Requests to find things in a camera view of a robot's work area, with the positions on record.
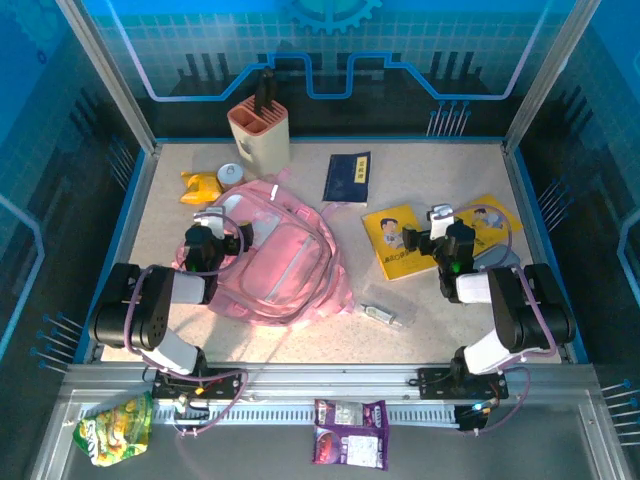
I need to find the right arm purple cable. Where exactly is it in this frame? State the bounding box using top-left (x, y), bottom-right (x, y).
top-left (447, 203), bottom-right (559, 437)

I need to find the yellow snack packet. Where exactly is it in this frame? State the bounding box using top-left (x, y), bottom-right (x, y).
top-left (179, 170), bottom-right (224, 205)

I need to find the yellow cartoon book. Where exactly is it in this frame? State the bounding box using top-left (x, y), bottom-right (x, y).
top-left (452, 193), bottom-right (525, 251)
top-left (361, 203), bottom-right (442, 283)

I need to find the aluminium front beam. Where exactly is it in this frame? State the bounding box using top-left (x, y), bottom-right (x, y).
top-left (59, 360), bottom-right (601, 404)

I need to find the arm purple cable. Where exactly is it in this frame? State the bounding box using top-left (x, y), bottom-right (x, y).
top-left (122, 213), bottom-right (250, 440)
top-left (447, 203), bottom-right (559, 437)

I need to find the black knife handle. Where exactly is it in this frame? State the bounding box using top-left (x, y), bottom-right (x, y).
top-left (254, 67), bottom-right (276, 115)

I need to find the pink backpack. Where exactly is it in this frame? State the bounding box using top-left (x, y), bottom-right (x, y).
top-left (172, 168), bottom-right (354, 329)

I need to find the aluminium frame post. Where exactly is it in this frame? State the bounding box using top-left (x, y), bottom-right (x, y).
top-left (53, 0), bottom-right (160, 154)
top-left (502, 0), bottom-right (604, 154)

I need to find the navy blue book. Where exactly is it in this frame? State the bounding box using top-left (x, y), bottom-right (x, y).
top-left (322, 151), bottom-right (372, 207)

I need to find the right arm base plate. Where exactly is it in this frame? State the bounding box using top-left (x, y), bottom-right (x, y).
top-left (417, 367), bottom-right (510, 401)

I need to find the black electronics box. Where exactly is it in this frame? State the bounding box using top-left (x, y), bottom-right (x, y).
top-left (453, 402), bottom-right (496, 434)
top-left (172, 392), bottom-right (211, 427)

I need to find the grey pencil case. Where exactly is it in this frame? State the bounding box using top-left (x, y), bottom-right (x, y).
top-left (472, 243), bottom-right (522, 274)

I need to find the white slotted cable duct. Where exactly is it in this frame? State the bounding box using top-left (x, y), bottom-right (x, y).
top-left (149, 402), bottom-right (461, 426)

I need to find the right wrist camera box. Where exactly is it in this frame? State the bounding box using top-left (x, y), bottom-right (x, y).
top-left (425, 203), bottom-right (455, 240)

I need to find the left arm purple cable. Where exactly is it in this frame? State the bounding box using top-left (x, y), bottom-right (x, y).
top-left (122, 213), bottom-right (250, 440)

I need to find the aluminium table side rail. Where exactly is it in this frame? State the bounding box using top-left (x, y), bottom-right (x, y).
top-left (501, 142), bottom-right (577, 365)
top-left (79, 142), bottom-right (162, 365)

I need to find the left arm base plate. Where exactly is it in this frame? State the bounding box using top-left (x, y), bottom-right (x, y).
top-left (151, 367), bottom-right (242, 401)

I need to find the beige knife block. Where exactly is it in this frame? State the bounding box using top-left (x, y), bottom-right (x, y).
top-left (226, 96), bottom-right (291, 177)

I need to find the purple snack packet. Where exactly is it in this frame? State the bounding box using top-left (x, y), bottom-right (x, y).
top-left (312, 398), bottom-right (390, 471)

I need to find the green snack bag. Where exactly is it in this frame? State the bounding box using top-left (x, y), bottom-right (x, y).
top-left (72, 390), bottom-right (154, 468)

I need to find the clear plastic pouch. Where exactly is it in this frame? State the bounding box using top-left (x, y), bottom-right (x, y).
top-left (358, 283), bottom-right (420, 332)

